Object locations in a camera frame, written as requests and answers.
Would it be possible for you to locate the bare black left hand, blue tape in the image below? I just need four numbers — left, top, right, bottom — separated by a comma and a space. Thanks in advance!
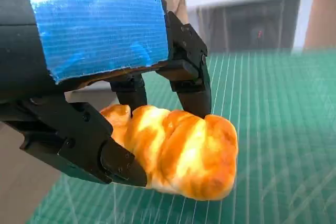
0, 0, 212, 188

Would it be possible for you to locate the long braided toy bread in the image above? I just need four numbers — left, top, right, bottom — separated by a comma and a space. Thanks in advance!
99, 104, 239, 201

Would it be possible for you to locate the white cabinet with mesh door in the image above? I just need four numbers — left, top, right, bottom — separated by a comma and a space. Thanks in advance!
159, 0, 332, 55

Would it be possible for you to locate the green cutting mat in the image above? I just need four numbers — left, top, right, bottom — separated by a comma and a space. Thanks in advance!
26, 48, 336, 224

